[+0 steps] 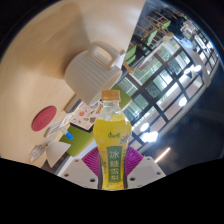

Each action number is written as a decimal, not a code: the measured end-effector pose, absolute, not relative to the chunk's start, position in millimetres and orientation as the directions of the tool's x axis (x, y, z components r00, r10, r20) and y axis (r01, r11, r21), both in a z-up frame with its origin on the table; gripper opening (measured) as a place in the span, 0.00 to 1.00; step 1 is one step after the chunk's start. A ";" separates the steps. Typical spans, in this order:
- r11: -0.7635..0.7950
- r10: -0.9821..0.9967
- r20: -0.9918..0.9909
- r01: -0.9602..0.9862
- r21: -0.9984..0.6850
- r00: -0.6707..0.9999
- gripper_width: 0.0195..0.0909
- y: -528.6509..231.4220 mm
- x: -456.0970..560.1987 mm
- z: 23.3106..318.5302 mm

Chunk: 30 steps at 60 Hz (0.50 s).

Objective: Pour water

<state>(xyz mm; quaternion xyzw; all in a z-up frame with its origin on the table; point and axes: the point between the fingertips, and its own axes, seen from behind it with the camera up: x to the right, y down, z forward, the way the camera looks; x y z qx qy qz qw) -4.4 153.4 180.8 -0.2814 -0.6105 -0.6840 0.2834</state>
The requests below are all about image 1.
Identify white ribbed mug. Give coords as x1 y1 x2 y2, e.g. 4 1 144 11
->
63 40 124 107

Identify wooden chairs with green seats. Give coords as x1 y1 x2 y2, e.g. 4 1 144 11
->
121 9 174 73

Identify flat round red coaster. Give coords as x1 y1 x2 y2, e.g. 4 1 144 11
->
31 105 58 132

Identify hanging pendant lamps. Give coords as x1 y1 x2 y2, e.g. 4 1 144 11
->
139 64 204 143

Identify large black-framed window wall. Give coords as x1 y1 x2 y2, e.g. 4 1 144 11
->
113 29 221 151

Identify small white flat device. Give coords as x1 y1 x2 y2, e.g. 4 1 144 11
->
43 122 63 138

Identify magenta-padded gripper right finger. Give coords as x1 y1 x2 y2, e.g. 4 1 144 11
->
125 146 167 190

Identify small blue-capped white bottle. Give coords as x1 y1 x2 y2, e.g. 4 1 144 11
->
59 126 74 141

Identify long curved light strip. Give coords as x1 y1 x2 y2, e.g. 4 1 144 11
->
154 146 172 164

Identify white paper slip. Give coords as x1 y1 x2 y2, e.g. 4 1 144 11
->
29 141 54 163

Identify black-framed picture sign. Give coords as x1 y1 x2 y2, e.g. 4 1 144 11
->
68 99 104 133

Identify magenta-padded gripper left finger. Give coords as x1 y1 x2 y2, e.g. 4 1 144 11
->
61 146 101 190

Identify yellow drink bottle orange cap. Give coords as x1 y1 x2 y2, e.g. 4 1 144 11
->
92 89 133 191

